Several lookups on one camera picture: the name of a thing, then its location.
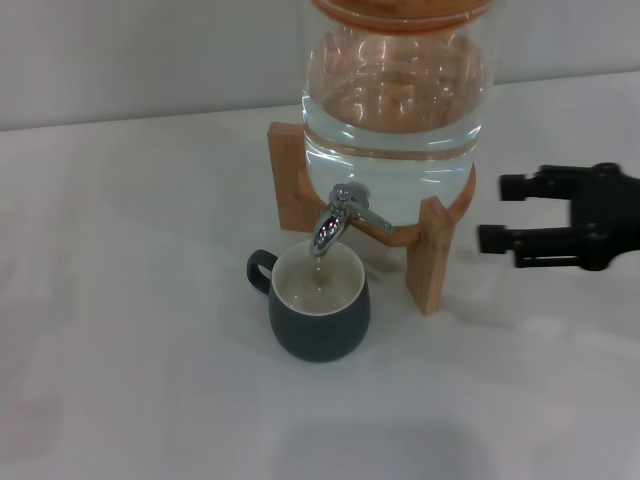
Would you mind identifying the clear glass water dispenser jar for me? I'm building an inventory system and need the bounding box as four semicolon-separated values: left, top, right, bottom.
299;9;496;232

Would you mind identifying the black cup with white inside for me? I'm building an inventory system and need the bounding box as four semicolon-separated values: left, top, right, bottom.
245;243;373;364

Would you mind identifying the wooden dispenser stand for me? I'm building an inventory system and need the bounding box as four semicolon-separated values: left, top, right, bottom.
267;121;478;317

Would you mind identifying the wooden jar lid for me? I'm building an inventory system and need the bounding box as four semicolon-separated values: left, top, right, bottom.
309;0;494;32

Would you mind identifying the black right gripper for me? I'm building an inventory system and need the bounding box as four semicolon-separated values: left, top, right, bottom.
478;162;640;274

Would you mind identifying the chrome faucet tap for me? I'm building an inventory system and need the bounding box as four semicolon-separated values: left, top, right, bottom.
309;182;395;259

